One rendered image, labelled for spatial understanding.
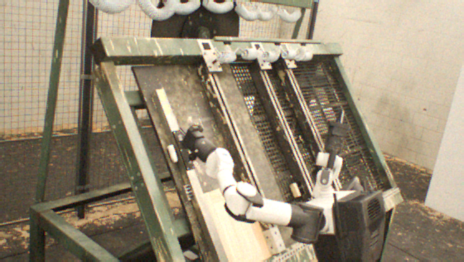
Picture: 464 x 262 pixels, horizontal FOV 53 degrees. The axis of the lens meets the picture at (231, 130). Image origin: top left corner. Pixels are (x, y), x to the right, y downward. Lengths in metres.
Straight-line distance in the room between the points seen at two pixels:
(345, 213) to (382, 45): 6.11
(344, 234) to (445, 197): 4.16
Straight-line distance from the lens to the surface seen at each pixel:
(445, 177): 6.01
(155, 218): 2.02
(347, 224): 1.96
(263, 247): 2.41
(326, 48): 3.63
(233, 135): 2.43
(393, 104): 7.81
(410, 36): 7.69
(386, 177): 3.69
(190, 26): 3.01
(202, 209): 2.17
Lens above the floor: 2.13
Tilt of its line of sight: 16 degrees down
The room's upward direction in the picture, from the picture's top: 8 degrees clockwise
